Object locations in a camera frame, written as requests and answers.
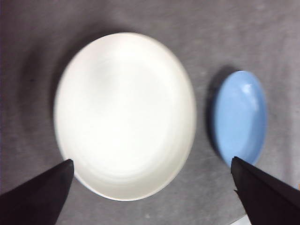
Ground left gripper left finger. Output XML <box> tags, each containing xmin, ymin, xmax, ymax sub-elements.
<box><xmin>0</xmin><ymin>158</ymin><xmax>74</xmax><ymax>225</ymax></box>

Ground blue round plate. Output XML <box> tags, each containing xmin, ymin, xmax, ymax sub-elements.
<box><xmin>210</xmin><ymin>70</ymin><xmax>269</xmax><ymax>168</ymax></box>

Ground white round plate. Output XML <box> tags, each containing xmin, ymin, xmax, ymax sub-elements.
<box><xmin>53</xmin><ymin>32</ymin><xmax>196</xmax><ymax>202</ymax></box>

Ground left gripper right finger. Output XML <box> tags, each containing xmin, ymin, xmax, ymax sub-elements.
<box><xmin>230</xmin><ymin>156</ymin><xmax>300</xmax><ymax>225</ymax></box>

